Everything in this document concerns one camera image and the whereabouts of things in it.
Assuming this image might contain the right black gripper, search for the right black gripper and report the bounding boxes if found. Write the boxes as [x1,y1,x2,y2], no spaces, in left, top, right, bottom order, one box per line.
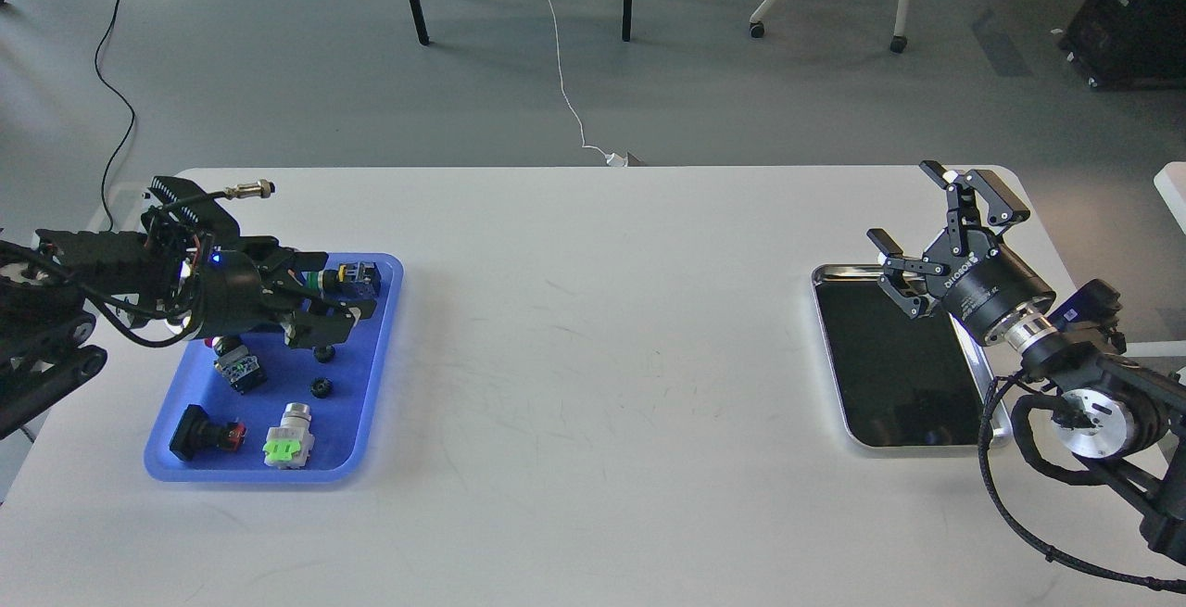
[867,160,1056,347]

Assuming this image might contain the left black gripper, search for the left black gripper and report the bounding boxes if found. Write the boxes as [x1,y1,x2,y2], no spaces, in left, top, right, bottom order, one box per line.
[190,236,359,350]

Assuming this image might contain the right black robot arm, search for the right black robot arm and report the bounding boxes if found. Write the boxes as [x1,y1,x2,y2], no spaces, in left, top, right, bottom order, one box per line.
[868,160,1185,593]

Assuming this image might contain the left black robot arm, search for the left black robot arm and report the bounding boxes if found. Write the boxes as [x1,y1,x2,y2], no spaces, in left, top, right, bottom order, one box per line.
[1,175,376,436]

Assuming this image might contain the black blue contact block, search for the black blue contact block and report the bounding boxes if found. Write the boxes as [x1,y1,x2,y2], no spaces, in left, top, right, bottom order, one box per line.
[208,336,268,395]

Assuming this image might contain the blue plastic tray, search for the blue plastic tray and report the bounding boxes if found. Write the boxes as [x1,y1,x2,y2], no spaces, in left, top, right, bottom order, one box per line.
[144,253,403,485]

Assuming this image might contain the green silver push button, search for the green silver push button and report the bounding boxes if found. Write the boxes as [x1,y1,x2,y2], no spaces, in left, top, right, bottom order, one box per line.
[262,401,315,469]

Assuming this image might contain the silver metal tray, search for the silver metal tray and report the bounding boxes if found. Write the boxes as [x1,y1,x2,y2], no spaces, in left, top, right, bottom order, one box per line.
[812,264,994,456]

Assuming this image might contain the white object at edge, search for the white object at edge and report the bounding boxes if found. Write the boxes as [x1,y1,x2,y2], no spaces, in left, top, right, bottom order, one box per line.
[1154,162,1186,234]

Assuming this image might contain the black equipment case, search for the black equipment case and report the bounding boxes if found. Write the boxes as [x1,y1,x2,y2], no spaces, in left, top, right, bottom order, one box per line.
[1058,0,1185,91]

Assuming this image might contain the yellow black switch part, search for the yellow black switch part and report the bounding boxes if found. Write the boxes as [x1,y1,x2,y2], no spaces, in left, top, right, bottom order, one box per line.
[305,261,382,299]

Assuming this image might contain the black floor cable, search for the black floor cable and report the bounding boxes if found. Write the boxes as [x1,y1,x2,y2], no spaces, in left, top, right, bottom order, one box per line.
[88,0,213,234]

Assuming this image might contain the white floor cable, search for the white floor cable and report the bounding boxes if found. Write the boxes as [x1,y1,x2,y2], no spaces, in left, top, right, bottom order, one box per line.
[211,0,640,168]

